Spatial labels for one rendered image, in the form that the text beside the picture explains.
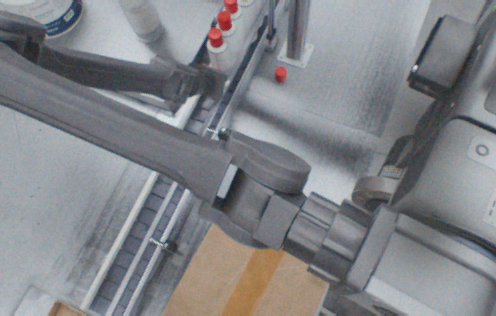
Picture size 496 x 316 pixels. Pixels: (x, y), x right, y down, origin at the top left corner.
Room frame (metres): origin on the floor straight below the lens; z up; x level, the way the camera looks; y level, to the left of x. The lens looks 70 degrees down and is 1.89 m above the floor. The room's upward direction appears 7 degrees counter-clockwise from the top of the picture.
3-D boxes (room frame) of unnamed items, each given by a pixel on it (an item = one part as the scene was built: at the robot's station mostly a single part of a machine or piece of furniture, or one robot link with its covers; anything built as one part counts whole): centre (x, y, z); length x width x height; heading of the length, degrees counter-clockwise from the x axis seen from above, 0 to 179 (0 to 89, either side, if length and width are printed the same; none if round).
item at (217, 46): (0.62, 0.05, 0.98); 0.05 x 0.05 x 0.20
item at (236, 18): (0.71, 0.01, 0.98); 0.05 x 0.05 x 0.20
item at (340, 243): (0.06, -0.07, 1.45); 0.09 x 0.08 x 0.12; 144
